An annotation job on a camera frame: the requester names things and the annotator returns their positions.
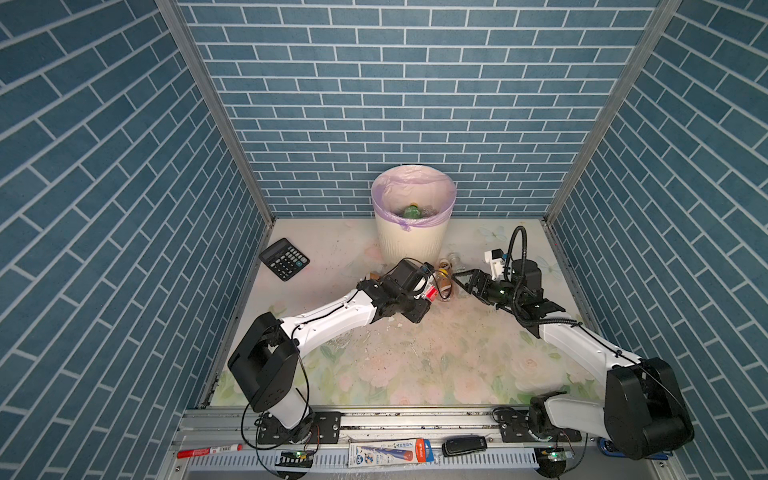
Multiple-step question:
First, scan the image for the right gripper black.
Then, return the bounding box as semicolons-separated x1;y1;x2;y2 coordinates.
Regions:
453;268;523;311

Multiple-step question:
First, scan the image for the clear bottle red label yellow cap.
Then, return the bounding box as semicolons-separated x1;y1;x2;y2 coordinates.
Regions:
421;285;439;302

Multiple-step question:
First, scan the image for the green plastic bottle yellow cap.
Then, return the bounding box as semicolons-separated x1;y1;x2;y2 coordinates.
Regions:
402;204;423;220

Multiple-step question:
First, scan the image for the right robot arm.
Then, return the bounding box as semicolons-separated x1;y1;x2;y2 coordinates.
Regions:
453;226;695;460

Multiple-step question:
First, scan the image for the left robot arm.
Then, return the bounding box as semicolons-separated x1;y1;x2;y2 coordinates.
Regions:
227;258;439;443

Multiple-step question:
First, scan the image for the white ribbed trash bin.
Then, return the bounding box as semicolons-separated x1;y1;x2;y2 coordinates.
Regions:
370;164;458;268

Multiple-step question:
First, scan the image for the purple plastic bin liner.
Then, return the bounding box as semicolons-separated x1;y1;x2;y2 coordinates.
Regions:
371;165;457;231

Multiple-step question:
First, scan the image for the brown coffee bottle upright-lying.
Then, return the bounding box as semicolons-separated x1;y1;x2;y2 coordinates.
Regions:
435;258;453;301

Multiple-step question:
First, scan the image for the clear bottle green white label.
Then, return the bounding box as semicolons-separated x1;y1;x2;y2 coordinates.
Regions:
447;252;473;299

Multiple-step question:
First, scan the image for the black desk calculator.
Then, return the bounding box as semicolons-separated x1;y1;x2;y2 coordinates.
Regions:
259;238;310;282

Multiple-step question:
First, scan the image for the black stapler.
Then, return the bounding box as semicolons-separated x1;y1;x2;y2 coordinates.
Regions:
441;435;488;457

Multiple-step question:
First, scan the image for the packaged toothbrush box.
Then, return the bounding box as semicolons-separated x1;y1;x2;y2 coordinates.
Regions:
347;438;435;468

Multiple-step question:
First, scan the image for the blue utility knife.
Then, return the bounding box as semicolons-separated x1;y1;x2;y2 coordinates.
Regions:
597;438;672;461

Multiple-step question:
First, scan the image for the red marker pen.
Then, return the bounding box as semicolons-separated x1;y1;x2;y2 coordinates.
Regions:
176;444;243;459

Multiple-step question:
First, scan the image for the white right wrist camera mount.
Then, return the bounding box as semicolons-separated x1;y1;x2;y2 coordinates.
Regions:
484;249;506;281

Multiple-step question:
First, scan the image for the aluminium rail frame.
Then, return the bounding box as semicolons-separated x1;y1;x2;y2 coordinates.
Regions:
157;405;685;480

